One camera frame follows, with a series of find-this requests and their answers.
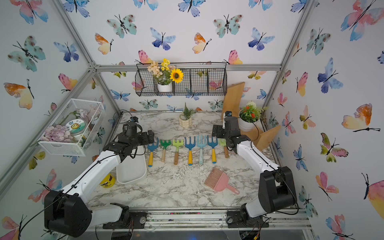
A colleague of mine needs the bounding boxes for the green fork wooden handle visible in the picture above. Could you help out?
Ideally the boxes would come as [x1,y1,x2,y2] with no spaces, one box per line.
[218,139,230,159]

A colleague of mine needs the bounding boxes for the white storage box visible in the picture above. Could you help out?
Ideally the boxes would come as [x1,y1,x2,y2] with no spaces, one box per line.
[116,146,148,185]

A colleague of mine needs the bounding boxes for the dark blue rake yellow handle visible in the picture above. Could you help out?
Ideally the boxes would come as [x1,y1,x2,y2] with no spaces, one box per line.
[207,137,218,164]

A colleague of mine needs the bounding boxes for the blue trowel yellow handle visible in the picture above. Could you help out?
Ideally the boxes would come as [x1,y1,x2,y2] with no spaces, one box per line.
[148,138,159,167]

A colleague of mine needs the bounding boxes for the dark green rake wooden handle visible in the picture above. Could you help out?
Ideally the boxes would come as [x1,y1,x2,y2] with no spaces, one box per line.
[160,140,172,163]

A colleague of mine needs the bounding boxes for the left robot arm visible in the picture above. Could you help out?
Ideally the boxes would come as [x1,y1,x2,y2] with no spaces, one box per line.
[41,117,155,238]

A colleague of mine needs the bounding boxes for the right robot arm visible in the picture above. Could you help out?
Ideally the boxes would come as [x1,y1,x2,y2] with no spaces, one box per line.
[212,111,298,228]

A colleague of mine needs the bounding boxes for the pink hand brush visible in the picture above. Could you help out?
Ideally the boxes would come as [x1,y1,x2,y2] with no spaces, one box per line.
[205,168,240,195]

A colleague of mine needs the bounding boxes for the white pot red flowers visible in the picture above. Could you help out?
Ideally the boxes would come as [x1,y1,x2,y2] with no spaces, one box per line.
[238,101,266,132]

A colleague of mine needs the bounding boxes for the wooden zigzag shelf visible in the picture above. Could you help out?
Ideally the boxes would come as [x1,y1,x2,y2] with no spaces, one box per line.
[222,82,281,151]

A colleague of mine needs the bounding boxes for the yellow round container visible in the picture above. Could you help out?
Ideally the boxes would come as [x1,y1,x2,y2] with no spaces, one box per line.
[100,174,116,188]

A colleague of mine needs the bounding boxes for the small woven pot plant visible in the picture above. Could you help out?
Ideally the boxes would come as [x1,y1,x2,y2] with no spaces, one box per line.
[179,104,195,129]

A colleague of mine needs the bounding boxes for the round tin in basket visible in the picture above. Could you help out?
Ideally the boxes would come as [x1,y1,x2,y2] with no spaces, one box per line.
[66,119,86,135]

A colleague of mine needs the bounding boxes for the purple artificial flowers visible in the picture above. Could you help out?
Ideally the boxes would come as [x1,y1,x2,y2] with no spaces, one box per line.
[40,125,73,143]

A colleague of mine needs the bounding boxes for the white pot yellow flowers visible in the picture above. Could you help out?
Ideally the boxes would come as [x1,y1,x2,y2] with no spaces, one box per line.
[147,59,184,93]

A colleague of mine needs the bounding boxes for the white mesh wall basket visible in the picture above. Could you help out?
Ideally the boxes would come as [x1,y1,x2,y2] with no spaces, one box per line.
[38,99,106,157]

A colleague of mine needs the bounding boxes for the black wire wall basket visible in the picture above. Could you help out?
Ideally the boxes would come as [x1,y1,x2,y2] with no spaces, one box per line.
[133,62,228,99]

